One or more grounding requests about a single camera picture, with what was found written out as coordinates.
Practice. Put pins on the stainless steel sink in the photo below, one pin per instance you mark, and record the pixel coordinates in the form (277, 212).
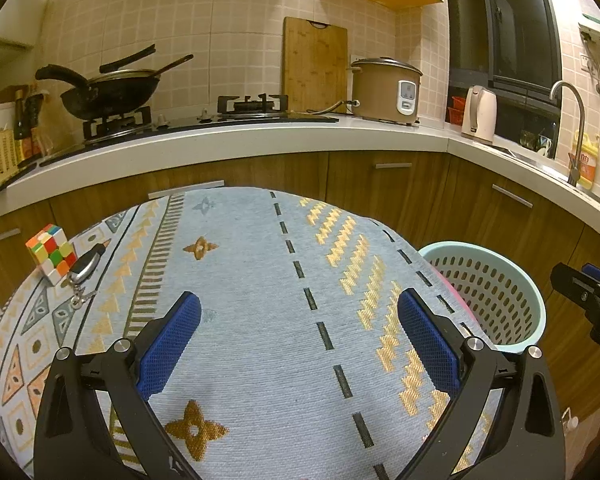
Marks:
(555, 170)

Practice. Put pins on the black gas stove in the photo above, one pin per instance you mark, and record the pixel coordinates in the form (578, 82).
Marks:
(190, 122)

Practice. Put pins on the multicoloured puzzle cube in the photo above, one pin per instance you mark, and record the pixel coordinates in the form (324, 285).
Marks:
(50, 255)

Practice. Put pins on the black car key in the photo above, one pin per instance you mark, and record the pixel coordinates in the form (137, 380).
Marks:
(85, 267)

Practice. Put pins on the yellow detergent bottle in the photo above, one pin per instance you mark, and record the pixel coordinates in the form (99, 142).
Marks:
(587, 160)

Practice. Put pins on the dark sauce bottle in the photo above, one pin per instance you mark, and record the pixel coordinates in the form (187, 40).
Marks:
(21, 125)
(40, 120)

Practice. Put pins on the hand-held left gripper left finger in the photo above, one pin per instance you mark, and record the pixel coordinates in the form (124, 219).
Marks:
(172, 345)

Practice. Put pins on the white wall shelf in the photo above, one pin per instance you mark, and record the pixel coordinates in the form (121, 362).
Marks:
(5, 42)

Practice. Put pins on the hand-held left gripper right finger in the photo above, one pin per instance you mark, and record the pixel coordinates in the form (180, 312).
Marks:
(430, 345)

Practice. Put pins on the beige rice cooker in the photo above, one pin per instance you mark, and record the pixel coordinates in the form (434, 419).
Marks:
(380, 92)

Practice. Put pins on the wooden cutting board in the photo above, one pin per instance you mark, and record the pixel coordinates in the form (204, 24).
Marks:
(315, 65)

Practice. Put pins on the chrome kitchen faucet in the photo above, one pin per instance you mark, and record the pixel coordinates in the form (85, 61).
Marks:
(577, 120)

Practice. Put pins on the white electric kettle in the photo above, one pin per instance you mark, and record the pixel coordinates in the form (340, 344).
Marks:
(480, 115)

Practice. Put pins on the dark kitchen window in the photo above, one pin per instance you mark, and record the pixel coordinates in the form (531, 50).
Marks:
(510, 25)

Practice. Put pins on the black cooking utensil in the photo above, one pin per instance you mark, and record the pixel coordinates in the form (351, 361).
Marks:
(127, 60)

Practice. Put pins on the pink underlay cloth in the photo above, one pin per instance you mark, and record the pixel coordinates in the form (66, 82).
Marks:
(460, 300)

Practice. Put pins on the black wok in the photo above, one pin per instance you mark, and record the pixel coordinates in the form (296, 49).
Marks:
(110, 95)

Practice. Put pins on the red plastic container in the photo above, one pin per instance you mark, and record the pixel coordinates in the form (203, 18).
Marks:
(456, 110)

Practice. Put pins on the grey patterned tablecloth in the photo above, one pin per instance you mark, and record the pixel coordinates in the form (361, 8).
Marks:
(260, 285)

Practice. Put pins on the light blue perforated basket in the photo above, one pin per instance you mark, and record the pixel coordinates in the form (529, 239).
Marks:
(475, 249)

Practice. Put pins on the cups by window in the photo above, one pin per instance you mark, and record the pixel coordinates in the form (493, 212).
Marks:
(535, 142)

